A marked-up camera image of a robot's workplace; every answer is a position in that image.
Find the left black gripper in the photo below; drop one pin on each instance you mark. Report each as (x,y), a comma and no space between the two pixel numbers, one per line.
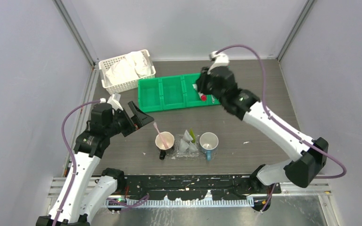
(139,118)

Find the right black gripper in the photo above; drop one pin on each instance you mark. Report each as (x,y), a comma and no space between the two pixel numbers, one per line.
(203,76)

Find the black mug cream inside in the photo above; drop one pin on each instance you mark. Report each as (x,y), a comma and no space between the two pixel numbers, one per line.
(170,139)

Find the green compartment organizer bin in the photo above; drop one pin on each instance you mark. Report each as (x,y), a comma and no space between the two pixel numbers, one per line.
(170,93)

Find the clear oval textured tray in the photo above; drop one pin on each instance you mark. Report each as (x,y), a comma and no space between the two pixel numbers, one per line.
(186,155)

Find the white plastic basket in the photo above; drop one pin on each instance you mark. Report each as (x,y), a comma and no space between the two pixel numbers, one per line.
(104,65)

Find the yellow toothpaste tube red cap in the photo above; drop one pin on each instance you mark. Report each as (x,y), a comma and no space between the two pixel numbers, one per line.
(191,132)

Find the blue mug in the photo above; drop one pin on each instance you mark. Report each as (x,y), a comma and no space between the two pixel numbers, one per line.
(209,143)

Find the white toothpaste tube orange cap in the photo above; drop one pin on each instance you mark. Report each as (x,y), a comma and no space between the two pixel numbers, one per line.
(192,148)

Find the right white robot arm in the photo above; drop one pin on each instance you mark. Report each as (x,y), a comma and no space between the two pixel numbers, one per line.
(304,161)

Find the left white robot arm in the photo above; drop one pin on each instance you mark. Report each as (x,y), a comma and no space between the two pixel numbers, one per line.
(73,206)

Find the white tube red cap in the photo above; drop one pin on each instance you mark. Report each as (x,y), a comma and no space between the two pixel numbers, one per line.
(201,95)

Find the white cloth in basket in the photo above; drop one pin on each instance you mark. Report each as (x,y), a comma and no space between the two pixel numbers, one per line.
(133,66)

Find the white slotted cable duct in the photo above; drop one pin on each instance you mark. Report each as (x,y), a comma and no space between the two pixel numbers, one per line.
(204,203)

